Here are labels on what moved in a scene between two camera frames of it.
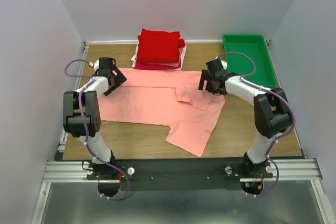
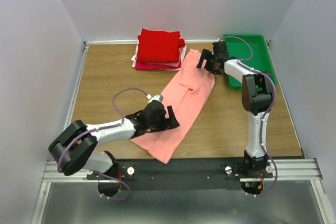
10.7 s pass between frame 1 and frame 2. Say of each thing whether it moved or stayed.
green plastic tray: stayed
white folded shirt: stayed
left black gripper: moved
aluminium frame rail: stayed
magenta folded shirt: stayed
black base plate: stayed
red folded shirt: stayed
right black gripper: moved
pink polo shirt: moved
